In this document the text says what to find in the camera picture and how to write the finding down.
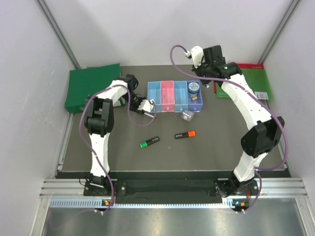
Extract pink drawer bin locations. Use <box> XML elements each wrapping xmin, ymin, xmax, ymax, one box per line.
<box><xmin>161</xmin><ymin>81</ymin><xmax>175</xmax><ymax>112</ymax></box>

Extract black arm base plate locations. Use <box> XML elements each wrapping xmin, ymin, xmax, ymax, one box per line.
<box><xmin>84</xmin><ymin>178</ymin><xmax>259</xmax><ymax>205</ymax></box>

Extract purple drawer bin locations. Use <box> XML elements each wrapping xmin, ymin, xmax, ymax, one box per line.
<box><xmin>187</xmin><ymin>81</ymin><xmax>203</xmax><ymax>113</ymax></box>

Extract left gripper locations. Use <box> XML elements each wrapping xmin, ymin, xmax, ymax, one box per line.
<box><xmin>122</xmin><ymin>92</ymin><xmax>147</xmax><ymax>115</ymax></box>

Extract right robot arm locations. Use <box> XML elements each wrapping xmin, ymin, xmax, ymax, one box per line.
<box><xmin>187</xmin><ymin>45</ymin><xmax>284</xmax><ymax>197</ymax></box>

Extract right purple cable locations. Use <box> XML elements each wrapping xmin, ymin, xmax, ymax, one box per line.
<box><xmin>169</xmin><ymin>45</ymin><xmax>290</xmax><ymax>215</ymax></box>

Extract clear jar of paper clips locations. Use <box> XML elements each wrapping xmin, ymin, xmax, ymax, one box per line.
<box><xmin>181</xmin><ymin>109</ymin><xmax>195</xmax><ymax>122</ymax></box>

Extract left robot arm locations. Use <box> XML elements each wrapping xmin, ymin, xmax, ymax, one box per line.
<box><xmin>84</xmin><ymin>74</ymin><xmax>146</xmax><ymax>195</ymax></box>

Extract green ring binder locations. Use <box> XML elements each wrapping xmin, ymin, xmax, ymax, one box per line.
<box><xmin>64</xmin><ymin>63</ymin><xmax>121</xmax><ymax>114</ymax></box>

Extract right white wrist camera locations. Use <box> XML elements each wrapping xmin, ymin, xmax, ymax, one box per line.
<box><xmin>185</xmin><ymin>46</ymin><xmax>204</xmax><ymax>68</ymax></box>

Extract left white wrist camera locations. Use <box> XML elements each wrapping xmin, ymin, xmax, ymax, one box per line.
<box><xmin>137</xmin><ymin>99</ymin><xmax>154</xmax><ymax>113</ymax></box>

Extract purple cable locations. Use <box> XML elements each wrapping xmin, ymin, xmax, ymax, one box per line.
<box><xmin>169</xmin><ymin>45</ymin><xmax>290</xmax><ymax>215</ymax></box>
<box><xmin>78</xmin><ymin>84</ymin><xmax>158</xmax><ymax>217</ymax></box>

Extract blue lidded round jar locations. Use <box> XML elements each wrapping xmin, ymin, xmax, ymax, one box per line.
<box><xmin>188</xmin><ymin>81</ymin><xmax>200</xmax><ymax>98</ymax></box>

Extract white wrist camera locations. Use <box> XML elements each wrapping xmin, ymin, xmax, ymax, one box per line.
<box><xmin>137</xmin><ymin>99</ymin><xmax>154</xmax><ymax>113</ymax></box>
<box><xmin>185</xmin><ymin>46</ymin><xmax>204</xmax><ymax>68</ymax></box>

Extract slotted cable duct rail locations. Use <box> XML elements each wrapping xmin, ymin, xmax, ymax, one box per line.
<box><xmin>49</xmin><ymin>198</ymin><xmax>245</xmax><ymax>209</ymax></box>

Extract orange capped black highlighter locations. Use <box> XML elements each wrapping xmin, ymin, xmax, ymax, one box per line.
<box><xmin>174</xmin><ymin>131</ymin><xmax>196</xmax><ymax>139</ymax></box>

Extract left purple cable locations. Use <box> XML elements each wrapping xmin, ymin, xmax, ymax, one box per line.
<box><xmin>78</xmin><ymin>84</ymin><xmax>158</xmax><ymax>217</ymax></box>

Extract light blue end drawer bin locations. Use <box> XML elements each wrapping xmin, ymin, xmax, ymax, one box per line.
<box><xmin>147</xmin><ymin>81</ymin><xmax>161</xmax><ymax>113</ymax></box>

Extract green capped black highlighter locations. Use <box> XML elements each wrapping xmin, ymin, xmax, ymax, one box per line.
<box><xmin>140</xmin><ymin>136</ymin><xmax>160</xmax><ymax>148</ymax></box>

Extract green transparent folder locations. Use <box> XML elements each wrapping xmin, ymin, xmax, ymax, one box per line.
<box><xmin>216</xmin><ymin>68</ymin><xmax>274</xmax><ymax>101</ymax></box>

